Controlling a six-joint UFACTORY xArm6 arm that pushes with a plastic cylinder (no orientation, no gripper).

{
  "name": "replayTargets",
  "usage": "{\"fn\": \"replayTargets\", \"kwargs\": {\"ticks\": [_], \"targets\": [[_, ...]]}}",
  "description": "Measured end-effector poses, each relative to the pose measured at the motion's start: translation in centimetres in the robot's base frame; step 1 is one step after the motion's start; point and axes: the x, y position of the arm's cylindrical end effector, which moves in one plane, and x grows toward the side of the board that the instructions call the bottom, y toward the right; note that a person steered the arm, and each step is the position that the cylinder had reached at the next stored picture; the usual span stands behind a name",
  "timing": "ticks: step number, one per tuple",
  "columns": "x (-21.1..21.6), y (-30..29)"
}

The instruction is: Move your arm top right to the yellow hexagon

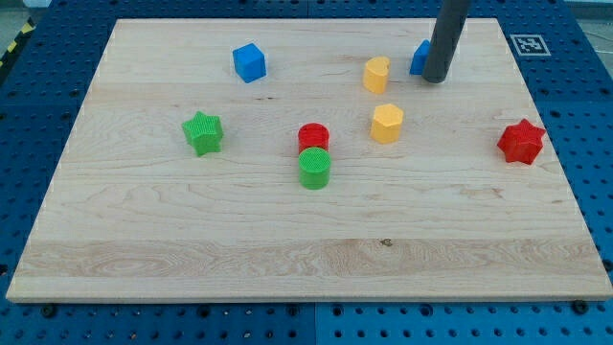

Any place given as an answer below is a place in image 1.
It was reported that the blue cube block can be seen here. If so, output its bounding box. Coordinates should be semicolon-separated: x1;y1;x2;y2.
232;43;267;83

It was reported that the red cylinder block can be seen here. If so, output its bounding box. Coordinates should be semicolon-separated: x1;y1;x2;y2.
298;123;329;153

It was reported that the blue triangular block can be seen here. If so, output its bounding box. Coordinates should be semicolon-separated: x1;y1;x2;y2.
409;39;430;76

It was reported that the red star block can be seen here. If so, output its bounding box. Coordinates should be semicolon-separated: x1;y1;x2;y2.
497;119;546;165

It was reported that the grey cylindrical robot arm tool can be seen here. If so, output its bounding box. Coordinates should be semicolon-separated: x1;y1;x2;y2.
421;0;471;83

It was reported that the white fiducial marker tag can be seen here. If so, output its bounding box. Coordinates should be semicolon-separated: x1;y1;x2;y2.
511;34;551;57

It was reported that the yellow hexagon block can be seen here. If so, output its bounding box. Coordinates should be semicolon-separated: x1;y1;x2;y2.
370;103;404;144

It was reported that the yellow heart block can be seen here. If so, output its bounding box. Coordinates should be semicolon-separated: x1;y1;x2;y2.
362;56;391;94

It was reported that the green star block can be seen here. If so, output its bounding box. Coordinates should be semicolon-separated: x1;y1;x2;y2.
182;111;224;156

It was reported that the light wooden board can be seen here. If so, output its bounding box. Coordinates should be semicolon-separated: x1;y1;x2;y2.
7;18;612;303

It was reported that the green cylinder block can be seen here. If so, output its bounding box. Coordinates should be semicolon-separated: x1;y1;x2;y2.
299;147;331;190

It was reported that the black yellow hazard tape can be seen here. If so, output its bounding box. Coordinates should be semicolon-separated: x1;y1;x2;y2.
1;17;35;69

